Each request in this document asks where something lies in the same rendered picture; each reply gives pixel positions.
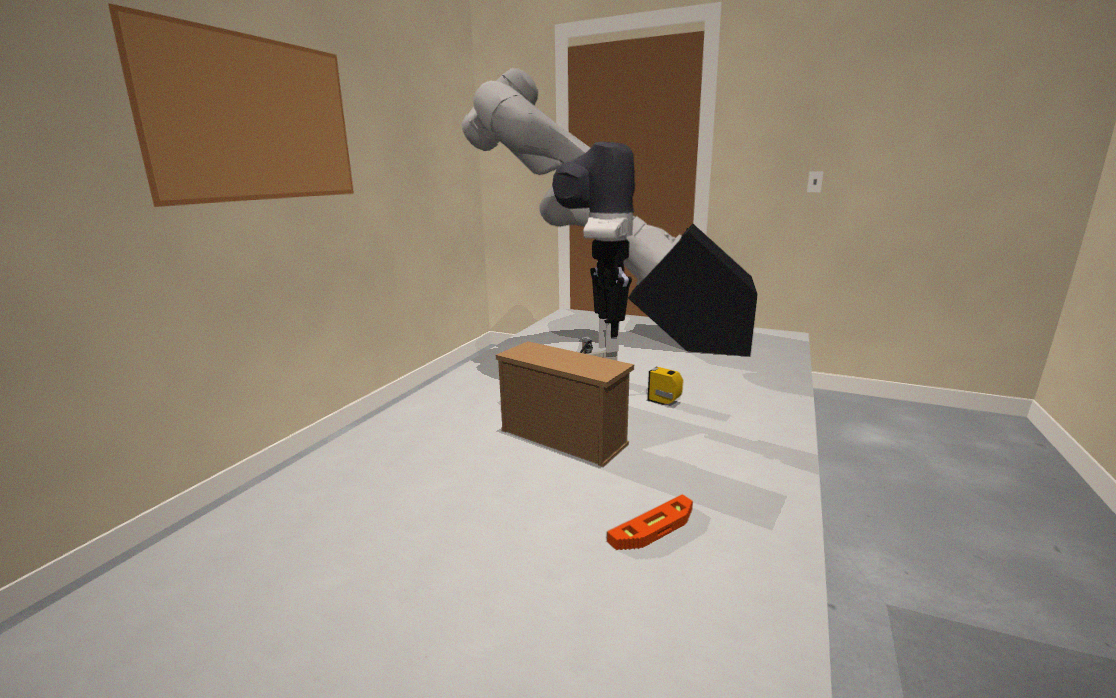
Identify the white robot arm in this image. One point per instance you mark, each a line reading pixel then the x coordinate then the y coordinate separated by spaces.
pixel 601 177

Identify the yellow tape measure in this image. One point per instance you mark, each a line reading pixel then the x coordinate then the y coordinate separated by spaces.
pixel 664 385

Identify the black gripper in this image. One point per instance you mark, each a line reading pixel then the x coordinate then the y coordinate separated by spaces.
pixel 609 291

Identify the orange spirit level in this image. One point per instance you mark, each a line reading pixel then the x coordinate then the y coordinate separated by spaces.
pixel 651 525

